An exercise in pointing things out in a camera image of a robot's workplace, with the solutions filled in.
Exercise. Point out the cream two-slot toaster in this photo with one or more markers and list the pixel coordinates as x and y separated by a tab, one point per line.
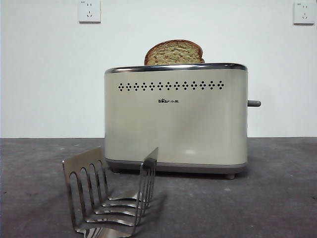
188	124

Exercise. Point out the white wall socket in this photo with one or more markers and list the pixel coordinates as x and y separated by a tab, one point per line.
89	12
303	14

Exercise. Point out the brown-crusted bread slice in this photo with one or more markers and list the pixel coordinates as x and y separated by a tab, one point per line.
173	55

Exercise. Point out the grey toaster lever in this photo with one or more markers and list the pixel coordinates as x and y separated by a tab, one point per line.
255	103

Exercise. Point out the stainless steel toast rack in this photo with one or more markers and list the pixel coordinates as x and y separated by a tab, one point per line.
74	163

